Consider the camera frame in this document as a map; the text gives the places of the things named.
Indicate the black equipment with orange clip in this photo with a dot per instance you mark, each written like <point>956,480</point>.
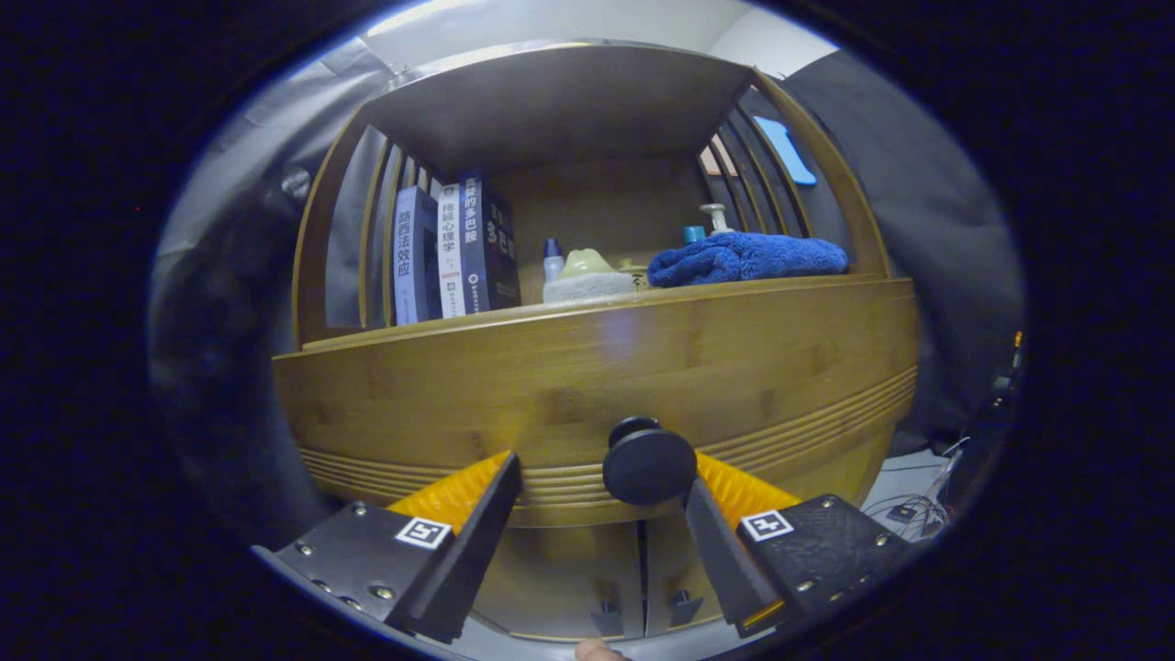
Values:
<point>987,431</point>

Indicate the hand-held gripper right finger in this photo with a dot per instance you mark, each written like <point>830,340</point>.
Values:
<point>725,560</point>

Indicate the dark blue book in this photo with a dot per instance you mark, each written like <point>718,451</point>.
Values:
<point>491,257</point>

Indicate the teal bottle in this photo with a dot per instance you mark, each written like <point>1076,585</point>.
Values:
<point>693,235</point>

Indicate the black backdrop cloth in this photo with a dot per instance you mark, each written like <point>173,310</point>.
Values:
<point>918,184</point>

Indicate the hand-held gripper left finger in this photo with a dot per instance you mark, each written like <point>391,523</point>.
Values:
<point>473,551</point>

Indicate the wooden cabinet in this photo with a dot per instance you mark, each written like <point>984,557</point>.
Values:
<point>551,92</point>

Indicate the pale green scrub brush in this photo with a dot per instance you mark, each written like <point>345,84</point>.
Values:
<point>587,285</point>

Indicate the wooden cabinet door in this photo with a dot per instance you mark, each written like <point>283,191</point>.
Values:
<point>551,578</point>
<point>665,569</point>

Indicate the white bottle blue cap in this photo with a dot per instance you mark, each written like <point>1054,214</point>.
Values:
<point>552,262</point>

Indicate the white spine book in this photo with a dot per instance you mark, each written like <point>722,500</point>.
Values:
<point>449,257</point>

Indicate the small black adapter box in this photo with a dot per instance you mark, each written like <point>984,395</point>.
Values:
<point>901,513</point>

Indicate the black round drawer knob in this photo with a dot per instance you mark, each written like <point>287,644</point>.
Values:
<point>647,468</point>

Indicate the blue folded towel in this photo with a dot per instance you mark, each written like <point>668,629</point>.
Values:
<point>744,259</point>

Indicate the white pump bottle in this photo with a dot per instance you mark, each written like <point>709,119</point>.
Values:
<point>716,220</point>

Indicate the wooden countertop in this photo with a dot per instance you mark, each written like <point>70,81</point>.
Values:
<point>661,294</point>

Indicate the pale blue book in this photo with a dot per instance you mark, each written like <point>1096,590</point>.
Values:
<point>408,266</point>

